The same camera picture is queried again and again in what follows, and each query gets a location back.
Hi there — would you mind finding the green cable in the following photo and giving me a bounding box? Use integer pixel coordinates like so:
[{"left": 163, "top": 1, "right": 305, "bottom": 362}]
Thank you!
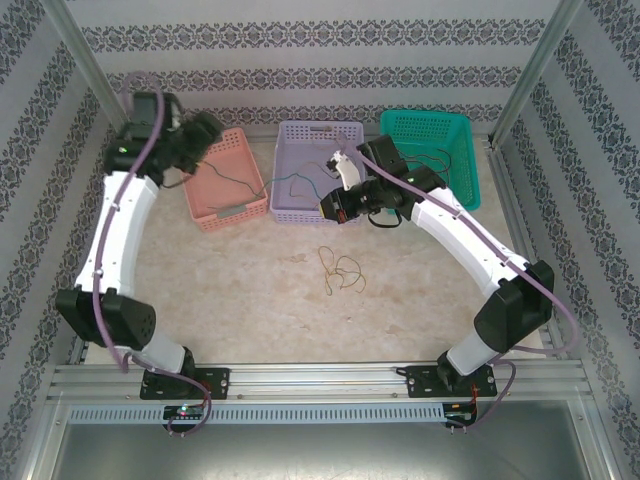
[
  {"left": 160, "top": 159, "right": 326, "bottom": 201},
  {"left": 205, "top": 187, "right": 269, "bottom": 212}
]

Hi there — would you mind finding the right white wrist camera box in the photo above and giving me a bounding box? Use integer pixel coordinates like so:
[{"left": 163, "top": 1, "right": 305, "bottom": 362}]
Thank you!
[{"left": 327, "top": 149, "right": 365, "bottom": 192}]

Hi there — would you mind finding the pink plastic basket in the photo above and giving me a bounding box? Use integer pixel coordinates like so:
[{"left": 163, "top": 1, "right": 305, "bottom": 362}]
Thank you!
[{"left": 182, "top": 126, "right": 269, "bottom": 234}]

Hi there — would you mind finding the long aluminium mounting rail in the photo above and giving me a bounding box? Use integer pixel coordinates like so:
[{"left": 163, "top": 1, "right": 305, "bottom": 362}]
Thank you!
[{"left": 47, "top": 359, "right": 589, "bottom": 404}]

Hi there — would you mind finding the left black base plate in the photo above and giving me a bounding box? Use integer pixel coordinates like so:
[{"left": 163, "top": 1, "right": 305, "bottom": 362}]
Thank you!
[{"left": 139, "top": 366, "right": 232, "bottom": 402}]

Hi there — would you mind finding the teal plastic basket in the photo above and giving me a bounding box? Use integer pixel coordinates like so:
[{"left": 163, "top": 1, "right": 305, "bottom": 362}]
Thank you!
[{"left": 378, "top": 108, "right": 482, "bottom": 211}]

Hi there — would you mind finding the purple plastic basket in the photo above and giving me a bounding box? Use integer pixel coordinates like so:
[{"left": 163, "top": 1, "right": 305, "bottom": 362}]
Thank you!
[{"left": 269, "top": 119, "right": 369, "bottom": 229}]

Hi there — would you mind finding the thick yellow cable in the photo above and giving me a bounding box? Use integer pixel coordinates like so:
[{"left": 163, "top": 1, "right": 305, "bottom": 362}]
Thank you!
[{"left": 332, "top": 256, "right": 370, "bottom": 294}]

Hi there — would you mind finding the slotted grey cable duct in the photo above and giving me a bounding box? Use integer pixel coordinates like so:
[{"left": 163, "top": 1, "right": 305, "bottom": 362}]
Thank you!
[{"left": 66, "top": 401, "right": 447, "bottom": 425}]

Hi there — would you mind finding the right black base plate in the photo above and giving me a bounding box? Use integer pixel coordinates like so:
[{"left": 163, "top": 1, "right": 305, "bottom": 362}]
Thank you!
[{"left": 403, "top": 363, "right": 500, "bottom": 400}]

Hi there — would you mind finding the left small circuit board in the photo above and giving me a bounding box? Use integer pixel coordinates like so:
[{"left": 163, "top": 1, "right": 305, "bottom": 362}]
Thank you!
[{"left": 163, "top": 403, "right": 207, "bottom": 420}]

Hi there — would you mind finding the right gripper black wire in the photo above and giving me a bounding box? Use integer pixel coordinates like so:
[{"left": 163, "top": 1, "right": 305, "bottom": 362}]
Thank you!
[{"left": 367, "top": 207, "right": 402, "bottom": 230}]

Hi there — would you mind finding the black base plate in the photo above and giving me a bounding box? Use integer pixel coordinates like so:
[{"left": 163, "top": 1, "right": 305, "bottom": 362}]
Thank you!
[
  {"left": 139, "top": 366, "right": 232, "bottom": 402},
  {"left": 403, "top": 363, "right": 500, "bottom": 400}
]

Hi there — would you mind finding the red cable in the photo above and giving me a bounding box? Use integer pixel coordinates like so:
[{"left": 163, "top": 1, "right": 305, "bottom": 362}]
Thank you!
[
  {"left": 429, "top": 147, "right": 454, "bottom": 174},
  {"left": 402, "top": 152, "right": 442, "bottom": 174}
]

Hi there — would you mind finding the aluminium frame post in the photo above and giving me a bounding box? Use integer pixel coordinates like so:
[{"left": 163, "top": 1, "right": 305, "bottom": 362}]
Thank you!
[
  {"left": 488, "top": 0, "right": 586, "bottom": 149},
  {"left": 39, "top": 0, "right": 141, "bottom": 154}
]

